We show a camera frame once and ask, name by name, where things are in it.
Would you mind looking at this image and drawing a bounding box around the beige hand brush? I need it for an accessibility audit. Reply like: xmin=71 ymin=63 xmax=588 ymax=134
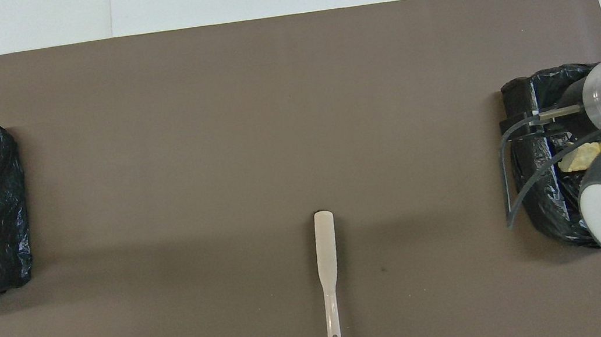
xmin=309 ymin=209 xmax=351 ymax=337

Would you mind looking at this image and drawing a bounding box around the torn striped bread piece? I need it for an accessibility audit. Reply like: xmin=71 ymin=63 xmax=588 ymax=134
xmin=556 ymin=141 xmax=601 ymax=174

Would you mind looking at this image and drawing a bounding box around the brown table mat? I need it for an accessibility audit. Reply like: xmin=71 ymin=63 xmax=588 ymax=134
xmin=0 ymin=0 xmax=601 ymax=337

